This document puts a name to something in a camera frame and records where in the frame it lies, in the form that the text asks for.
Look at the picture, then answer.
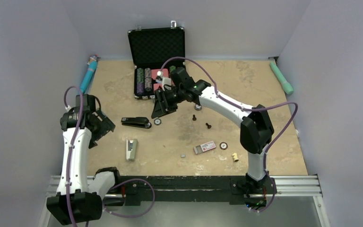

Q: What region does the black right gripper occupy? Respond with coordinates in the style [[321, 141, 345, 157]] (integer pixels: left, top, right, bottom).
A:
[[152, 87, 185, 119]]

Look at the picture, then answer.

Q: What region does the black stapler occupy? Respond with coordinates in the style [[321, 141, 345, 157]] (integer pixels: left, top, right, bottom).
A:
[[121, 117, 152, 129]]

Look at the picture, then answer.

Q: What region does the red white staple box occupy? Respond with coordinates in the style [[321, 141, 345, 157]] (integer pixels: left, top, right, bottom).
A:
[[193, 141, 216, 155]]

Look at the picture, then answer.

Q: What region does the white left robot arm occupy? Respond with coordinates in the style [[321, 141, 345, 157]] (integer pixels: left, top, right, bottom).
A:
[[46, 94, 122, 226]]

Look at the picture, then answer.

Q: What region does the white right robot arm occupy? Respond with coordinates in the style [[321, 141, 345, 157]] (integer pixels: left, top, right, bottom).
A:
[[151, 67, 274, 192]]

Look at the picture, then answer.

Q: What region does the poker chip near stapler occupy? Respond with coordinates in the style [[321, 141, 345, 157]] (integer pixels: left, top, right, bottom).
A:
[[154, 118, 162, 125]]

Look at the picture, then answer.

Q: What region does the grey loose poker chip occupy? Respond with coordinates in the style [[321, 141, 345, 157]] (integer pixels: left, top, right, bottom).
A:
[[194, 105, 202, 111]]

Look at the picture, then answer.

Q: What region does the black poker chip case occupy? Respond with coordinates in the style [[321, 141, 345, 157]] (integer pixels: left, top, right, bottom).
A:
[[127, 21, 186, 99]]

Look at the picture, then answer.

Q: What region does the brown poker chip right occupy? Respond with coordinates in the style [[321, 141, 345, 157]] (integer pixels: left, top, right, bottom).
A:
[[219, 142, 228, 150]]

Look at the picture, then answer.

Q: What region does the blue marker pen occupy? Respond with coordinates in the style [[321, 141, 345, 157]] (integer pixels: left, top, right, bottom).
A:
[[79, 54, 100, 94]]

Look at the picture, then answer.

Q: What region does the white chess rook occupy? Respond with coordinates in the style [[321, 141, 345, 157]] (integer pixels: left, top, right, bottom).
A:
[[232, 153, 239, 162]]

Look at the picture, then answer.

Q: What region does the green marker pen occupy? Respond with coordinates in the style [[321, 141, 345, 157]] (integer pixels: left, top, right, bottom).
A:
[[269, 62, 294, 95]]

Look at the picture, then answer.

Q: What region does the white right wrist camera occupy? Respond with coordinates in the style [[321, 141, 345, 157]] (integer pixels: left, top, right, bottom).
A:
[[156, 69, 172, 90]]

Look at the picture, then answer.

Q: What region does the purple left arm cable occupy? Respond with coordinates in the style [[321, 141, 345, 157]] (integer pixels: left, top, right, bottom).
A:
[[63, 86, 85, 227]]

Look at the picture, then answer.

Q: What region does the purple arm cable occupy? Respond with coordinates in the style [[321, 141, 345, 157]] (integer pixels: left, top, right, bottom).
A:
[[63, 86, 85, 227], [160, 56, 299, 214]]

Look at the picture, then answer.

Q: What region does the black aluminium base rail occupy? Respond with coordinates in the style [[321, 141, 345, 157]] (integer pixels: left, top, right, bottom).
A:
[[46, 175, 323, 208]]

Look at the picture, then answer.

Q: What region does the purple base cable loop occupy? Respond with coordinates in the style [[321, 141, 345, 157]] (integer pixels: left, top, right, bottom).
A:
[[102, 178, 156, 219]]

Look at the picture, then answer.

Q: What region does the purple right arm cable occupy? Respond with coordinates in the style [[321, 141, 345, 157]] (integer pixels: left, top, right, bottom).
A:
[[160, 56, 299, 214]]

